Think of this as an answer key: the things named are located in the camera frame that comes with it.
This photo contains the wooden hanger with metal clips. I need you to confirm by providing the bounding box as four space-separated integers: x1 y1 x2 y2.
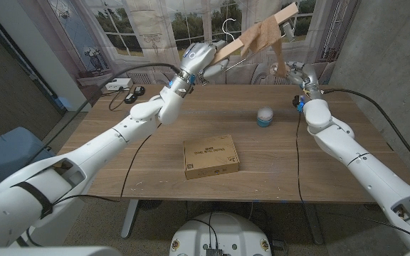
197 1 300 85

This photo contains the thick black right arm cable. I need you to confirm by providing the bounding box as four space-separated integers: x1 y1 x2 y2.
320 87 410 178

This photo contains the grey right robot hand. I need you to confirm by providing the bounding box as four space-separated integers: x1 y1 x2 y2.
269 60 322 100

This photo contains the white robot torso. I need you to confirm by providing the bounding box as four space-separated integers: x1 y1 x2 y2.
169 212 273 256

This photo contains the grey table leg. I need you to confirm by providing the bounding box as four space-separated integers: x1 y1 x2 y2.
120 198 139 239
303 203 324 246

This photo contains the tan elastic arm wrap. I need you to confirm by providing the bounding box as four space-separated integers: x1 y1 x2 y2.
239 14 288 78

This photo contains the flat cardboard box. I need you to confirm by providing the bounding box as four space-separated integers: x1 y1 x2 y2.
183 134 241 180

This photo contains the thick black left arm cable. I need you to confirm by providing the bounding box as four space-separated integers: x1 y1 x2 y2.
26 63 182 168

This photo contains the white power strip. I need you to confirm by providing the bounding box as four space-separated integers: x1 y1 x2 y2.
104 78 134 92

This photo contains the thin black left wrist cable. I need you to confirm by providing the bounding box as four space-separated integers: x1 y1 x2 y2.
25 122 163 247

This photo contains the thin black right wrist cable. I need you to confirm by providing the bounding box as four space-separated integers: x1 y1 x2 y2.
294 110 410 246

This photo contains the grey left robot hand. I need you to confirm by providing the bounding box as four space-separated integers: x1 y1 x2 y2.
179 39 230 86

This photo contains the printed window backdrop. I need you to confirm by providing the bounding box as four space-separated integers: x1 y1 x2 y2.
46 0 361 86

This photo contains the white baseball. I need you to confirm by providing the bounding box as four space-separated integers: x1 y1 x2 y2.
256 105 274 121

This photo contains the blue plastic bin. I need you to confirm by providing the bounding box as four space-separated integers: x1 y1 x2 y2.
0 127 56 186

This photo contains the black power cord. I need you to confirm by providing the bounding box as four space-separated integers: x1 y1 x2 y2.
107 90 127 112

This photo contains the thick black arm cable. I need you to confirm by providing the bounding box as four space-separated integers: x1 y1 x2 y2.
320 87 410 178
26 63 182 168

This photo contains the black torso cable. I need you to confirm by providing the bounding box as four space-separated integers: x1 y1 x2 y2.
189 212 220 250

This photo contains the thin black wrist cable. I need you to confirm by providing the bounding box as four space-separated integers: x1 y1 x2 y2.
294 110 410 246
25 122 163 247

